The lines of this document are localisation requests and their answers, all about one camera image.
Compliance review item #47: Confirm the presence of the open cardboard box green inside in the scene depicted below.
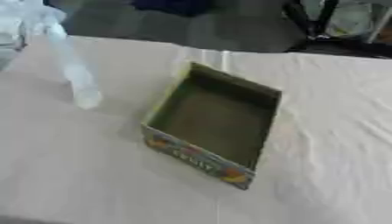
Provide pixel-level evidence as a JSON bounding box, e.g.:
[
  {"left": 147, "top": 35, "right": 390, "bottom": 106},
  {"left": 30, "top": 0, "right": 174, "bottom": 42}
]
[{"left": 139, "top": 61, "right": 284, "bottom": 192}]

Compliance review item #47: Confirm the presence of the clear plastic bottle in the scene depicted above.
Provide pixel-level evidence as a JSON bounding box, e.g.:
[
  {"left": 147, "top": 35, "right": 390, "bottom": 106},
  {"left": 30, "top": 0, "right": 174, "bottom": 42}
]
[{"left": 43, "top": 20, "right": 104, "bottom": 111}]

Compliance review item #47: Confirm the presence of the black tripod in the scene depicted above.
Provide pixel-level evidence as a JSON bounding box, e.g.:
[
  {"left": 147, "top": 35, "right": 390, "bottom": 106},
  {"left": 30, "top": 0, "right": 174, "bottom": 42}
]
[{"left": 282, "top": 0, "right": 392, "bottom": 59}]

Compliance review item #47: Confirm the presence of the white plastic bag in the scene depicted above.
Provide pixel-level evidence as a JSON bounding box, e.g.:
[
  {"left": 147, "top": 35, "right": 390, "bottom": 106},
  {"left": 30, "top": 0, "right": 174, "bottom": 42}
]
[{"left": 325, "top": 2, "right": 380, "bottom": 39}]

